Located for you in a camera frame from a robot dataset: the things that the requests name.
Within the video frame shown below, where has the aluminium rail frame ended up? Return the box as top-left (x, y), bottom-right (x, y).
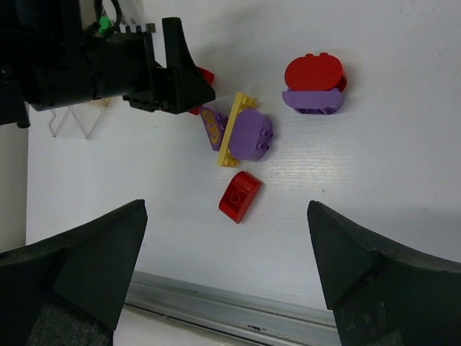
top-left (125, 272), bottom-right (341, 345)

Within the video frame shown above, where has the red rectangular lego brick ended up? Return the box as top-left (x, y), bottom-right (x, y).
top-left (187, 66), bottom-right (216, 116)

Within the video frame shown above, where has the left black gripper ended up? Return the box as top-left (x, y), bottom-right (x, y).
top-left (1, 1), bottom-right (216, 126)

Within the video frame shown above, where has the purple patterned wedge lego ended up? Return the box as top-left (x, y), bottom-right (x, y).
top-left (199, 107), bottom-right (228, 151)

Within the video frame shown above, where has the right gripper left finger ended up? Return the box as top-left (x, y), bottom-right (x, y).
top-left (1, 200), bottom-right (148, 345)

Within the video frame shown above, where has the red rounded lego block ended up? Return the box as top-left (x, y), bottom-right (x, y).
top-left (284, 53), bottom-right (347, 92)

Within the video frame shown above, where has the red curved lego brick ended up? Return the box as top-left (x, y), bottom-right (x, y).
top-left (218, 171), bottom-right (263, 223)

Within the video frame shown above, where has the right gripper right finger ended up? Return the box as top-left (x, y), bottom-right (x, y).
top-left (307, 200), bottom-right (460, 345)

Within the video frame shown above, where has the purple rounded lego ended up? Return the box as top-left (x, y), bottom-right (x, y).
top-left (228, 109), bottom-right (273, 161)

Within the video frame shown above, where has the yellow flat lego plate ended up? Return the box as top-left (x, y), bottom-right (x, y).
top-left (215, 92), bottom-right (258, 169)

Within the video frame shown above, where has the purple curved lego base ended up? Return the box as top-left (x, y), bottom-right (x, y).
top-left (282, 88), bottom-right (344, 115)

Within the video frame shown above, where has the clear plastic bin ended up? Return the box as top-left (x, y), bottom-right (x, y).
top-left (48, 98), bottom-right (112, 140)

